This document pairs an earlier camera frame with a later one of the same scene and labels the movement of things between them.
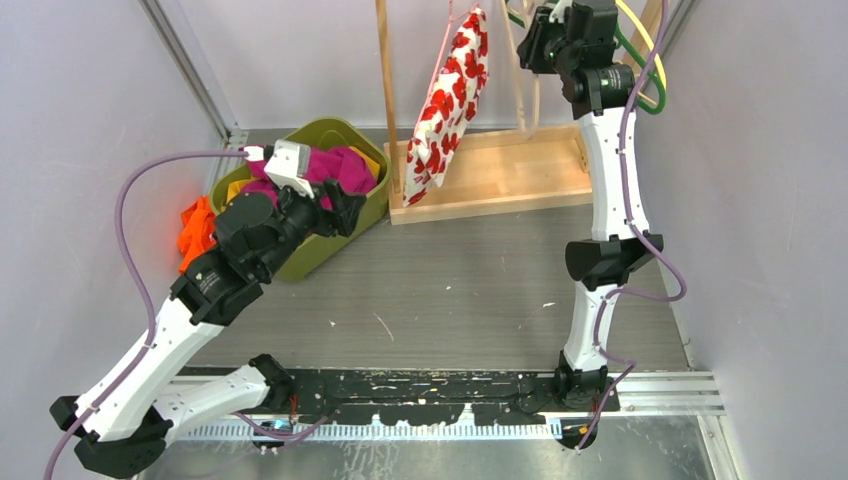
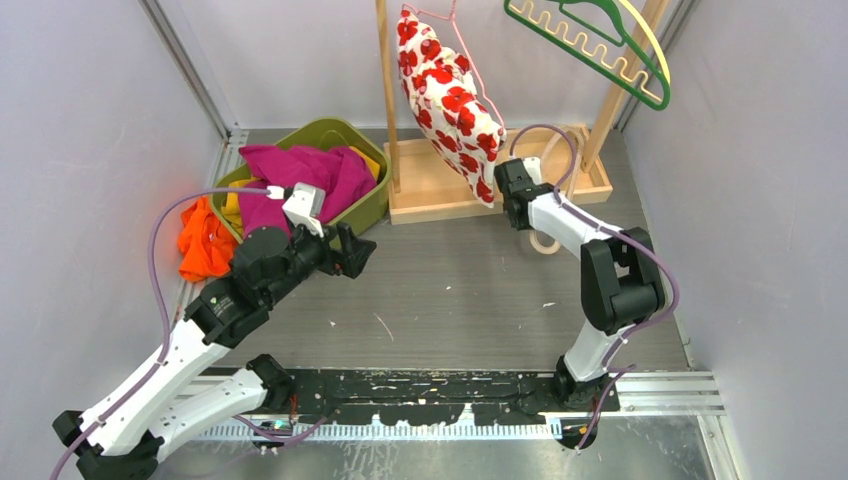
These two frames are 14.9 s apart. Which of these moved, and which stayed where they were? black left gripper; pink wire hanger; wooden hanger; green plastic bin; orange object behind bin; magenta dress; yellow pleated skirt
Moved: black left gripper; wooden hanger; pink wire hanger
Stayed: magenta dress; orange object behind bin; yellow pleated skirt; green plastic bin
